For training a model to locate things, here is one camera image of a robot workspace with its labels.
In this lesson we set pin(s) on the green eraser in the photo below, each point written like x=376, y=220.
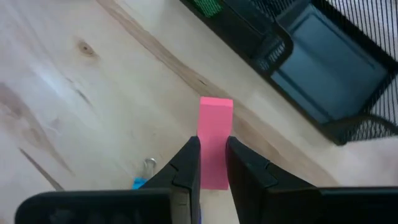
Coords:
x=207, y=7

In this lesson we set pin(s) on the blue binder clip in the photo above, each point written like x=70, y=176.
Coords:
x=138, y=183

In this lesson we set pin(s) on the black mesh desk organizer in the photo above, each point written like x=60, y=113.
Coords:
x=264, y=37

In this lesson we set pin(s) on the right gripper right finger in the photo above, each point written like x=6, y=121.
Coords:
x=248, y=186

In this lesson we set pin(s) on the pink eraser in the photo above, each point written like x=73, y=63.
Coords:
x=214, y=124

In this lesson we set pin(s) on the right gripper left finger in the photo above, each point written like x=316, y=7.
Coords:
x=183, y=186

